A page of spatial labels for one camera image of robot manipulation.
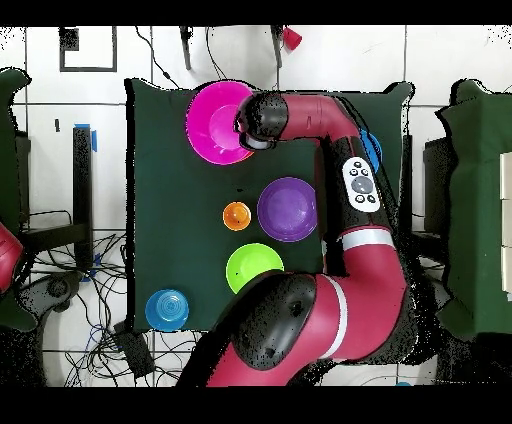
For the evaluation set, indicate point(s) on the light blue plastic cup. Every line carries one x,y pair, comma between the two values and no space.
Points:
166,311

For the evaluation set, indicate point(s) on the blue tape strip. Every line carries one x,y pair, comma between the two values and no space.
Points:
94,142

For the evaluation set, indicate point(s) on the red robot shell piece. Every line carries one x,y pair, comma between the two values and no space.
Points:
8,260

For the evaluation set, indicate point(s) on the purple plastic bowl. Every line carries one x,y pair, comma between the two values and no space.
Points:
286,210

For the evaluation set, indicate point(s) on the light blue plastic bowl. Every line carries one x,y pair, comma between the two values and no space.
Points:
374,150

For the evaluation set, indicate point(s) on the black table frame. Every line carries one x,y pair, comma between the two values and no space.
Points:
82,180

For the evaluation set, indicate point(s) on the pink plastic bowl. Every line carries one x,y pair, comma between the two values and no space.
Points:
212,124

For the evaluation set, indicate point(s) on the green plastic bowl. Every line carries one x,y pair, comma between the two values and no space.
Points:
248,262

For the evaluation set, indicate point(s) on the black power strip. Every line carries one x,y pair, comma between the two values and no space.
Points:
134,352

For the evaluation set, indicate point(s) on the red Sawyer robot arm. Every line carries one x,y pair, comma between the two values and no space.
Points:
360,288

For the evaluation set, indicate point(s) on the grey tripod leg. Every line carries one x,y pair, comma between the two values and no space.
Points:
185,48
276,44

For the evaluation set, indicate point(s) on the red plastic cup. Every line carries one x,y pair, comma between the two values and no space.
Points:
292,38

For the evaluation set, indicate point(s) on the black square floor frame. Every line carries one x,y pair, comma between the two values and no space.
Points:
68,40

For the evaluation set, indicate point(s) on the green cloth side table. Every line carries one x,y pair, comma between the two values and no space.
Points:
476,200
8,160

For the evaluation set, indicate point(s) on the dark green table cloth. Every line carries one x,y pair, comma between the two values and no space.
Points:
180,200

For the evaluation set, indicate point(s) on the orange plastic cup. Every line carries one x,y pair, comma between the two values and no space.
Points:
236,216

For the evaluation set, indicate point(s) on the black office chair base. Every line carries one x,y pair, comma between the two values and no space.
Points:
56,288

